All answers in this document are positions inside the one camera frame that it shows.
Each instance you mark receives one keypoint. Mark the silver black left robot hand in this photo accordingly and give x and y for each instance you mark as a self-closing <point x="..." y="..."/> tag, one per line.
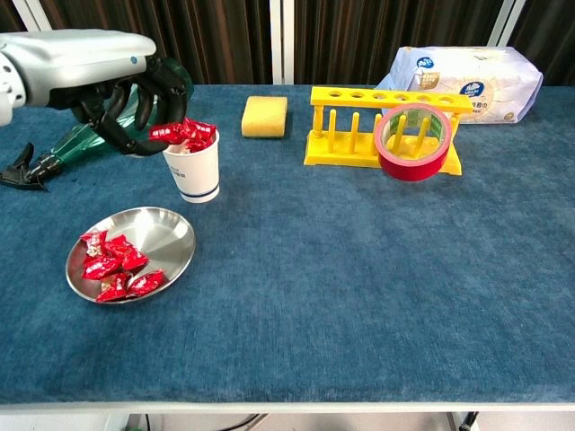
<point x="81" y="63"/>

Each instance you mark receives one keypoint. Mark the red candy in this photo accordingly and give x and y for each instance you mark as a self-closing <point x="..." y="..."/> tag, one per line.
<point x="195" y="144"/>
<point x="101" y="268"/>
<point x="135" y="260"/>
<point x="94" y="240"/>
<point x="164" y="134"/>
<point x="146" y="282"/>
<point x="200" y="130"/>
<point x="112" y="289"/>
<point x="117" y="246"/>

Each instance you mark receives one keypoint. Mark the round steel plate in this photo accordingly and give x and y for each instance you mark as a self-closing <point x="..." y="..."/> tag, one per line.
<point x="157" y="233"/>

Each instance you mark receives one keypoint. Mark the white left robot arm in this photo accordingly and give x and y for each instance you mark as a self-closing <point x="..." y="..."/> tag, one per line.
<point x="9" y="90"/>

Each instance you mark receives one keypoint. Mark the white paper cup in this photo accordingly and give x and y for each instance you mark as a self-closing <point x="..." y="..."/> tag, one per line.
<point x="197" y="175"/>

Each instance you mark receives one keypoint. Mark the green plastic spray bottle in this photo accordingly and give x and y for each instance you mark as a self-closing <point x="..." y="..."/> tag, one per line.
<point x="76" y="141"/>

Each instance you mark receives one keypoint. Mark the dark pleated curtain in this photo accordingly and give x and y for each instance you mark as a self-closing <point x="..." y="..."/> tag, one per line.
<point x="9" y="15"/>
<point x="552" y="36"/>
<point x="215" y="36"/>
<point x="359" y="36"/>

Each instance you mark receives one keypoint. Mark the yellow sponge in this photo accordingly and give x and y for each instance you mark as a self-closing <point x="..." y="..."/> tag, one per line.
<point x="264" y="116"/>

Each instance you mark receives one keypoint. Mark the yellow test tube rack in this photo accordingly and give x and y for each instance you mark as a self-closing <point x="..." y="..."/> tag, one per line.
<point x="341" y="96"/>

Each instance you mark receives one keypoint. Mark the blue table cloth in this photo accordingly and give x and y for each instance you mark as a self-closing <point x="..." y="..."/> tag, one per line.
<point x="314" y="269"/>

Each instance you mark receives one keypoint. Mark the red tape roll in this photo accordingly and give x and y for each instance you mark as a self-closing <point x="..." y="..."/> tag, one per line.
<point x="413" y="170"/>

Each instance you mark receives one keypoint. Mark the tissue pack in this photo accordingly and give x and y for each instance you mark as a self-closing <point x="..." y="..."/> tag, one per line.
<point x="494" y="85"/>

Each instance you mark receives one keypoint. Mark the white frame post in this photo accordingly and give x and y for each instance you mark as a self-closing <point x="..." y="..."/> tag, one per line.
<point x="505" y="22"/>
<point x="282" y="40"/>
<point x="33" y="15"/>

